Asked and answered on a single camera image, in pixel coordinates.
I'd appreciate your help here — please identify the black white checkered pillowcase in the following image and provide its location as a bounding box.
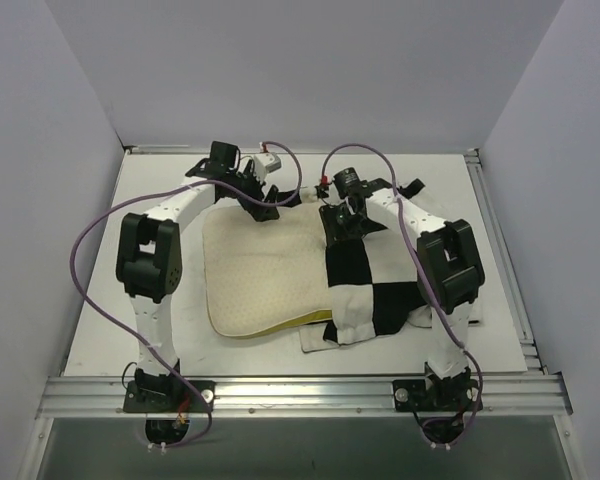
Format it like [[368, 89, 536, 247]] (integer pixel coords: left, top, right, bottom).
[[264, 179, 484, 355]]

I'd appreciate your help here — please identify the cream quilted pillow yellow edge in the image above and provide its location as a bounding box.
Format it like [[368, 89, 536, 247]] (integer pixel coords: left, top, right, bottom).
[[202, 203, 331, 339]]

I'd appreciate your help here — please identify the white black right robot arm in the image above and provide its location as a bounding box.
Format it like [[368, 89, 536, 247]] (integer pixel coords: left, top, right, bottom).
[[319, 168, 485, 409]]

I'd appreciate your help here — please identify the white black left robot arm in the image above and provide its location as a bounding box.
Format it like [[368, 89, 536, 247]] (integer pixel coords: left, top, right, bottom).
[[115, 141, 281, 411]]

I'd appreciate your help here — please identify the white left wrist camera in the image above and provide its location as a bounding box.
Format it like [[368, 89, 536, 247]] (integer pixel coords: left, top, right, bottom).
[[251, 152, 281, 181]]

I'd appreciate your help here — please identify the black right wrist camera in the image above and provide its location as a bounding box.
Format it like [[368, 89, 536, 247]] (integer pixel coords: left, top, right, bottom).
[[333, 167, 362, 199]]

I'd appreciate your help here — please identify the aluminium back frame rail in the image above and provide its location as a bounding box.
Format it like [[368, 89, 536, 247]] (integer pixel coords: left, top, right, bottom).
[[124, 145, 190, 155]]

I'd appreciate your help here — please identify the aluminium frame rail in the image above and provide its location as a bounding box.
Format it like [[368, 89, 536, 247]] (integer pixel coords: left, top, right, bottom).
[[38, 372, 573, 419], [124, 145, 190, 155]]

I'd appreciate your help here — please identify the aluminium right side rail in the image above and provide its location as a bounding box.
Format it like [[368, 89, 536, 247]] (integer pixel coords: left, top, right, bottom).
[[464, 149, 548, 375]]

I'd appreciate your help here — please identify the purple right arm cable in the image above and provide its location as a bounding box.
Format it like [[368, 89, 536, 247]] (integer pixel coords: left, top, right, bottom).
[[319, 143, 484, 446]]

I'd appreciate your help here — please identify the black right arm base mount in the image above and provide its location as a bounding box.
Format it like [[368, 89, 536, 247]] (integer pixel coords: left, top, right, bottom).
[[392, 376, 483, 413]]

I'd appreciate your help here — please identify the aluminium front frame rail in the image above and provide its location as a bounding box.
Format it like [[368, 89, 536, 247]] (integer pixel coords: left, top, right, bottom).
[[38, 372, 573, 419]]

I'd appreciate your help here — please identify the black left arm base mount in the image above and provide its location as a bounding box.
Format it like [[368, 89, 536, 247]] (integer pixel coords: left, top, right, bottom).
[[122, 379, 216, 414]]

